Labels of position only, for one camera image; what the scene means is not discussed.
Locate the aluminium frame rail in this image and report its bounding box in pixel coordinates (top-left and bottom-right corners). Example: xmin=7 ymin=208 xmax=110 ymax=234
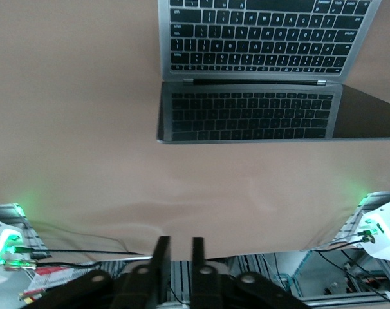
xmin=162 ymin=252 xmax=390 ymax=307

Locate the grey laptop computer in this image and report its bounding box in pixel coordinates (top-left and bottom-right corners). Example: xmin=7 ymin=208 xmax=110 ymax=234
xmin=156 ymin=0 xmax=390 ymax=145

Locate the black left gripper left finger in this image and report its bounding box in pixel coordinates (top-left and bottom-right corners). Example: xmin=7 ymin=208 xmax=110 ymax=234
xmin=113 ymin=236 xmax=172 ymax=309

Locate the brown table cover sheet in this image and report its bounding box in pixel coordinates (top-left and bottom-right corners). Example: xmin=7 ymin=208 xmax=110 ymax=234
xmin=0 ymin=0 xmax=390 ymax=262

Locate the long black base cable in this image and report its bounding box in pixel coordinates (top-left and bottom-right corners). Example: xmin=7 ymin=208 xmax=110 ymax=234
xmin=14 ymin=245 xmax=153 ymax=259

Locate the short black base cable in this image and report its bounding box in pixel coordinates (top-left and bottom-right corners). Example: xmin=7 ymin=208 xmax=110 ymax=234
xmin=8 ymin=259 xmax=106 ymax=270

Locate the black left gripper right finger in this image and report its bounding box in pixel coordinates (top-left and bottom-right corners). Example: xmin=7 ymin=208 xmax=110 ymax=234
xmin=190 ymin=237 xmax=223 ymax=309

